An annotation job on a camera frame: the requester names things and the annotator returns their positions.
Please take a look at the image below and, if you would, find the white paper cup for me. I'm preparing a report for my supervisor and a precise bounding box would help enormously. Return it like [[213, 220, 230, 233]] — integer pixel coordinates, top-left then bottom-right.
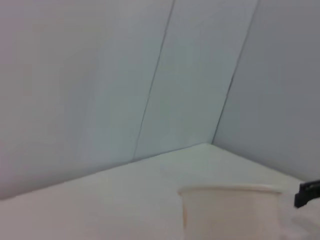
[[177, 184, 286, 240]]

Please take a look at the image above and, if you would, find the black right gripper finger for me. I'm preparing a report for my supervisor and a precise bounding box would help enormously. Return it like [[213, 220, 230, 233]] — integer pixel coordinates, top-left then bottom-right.
[[294, 179, 320, 208]]

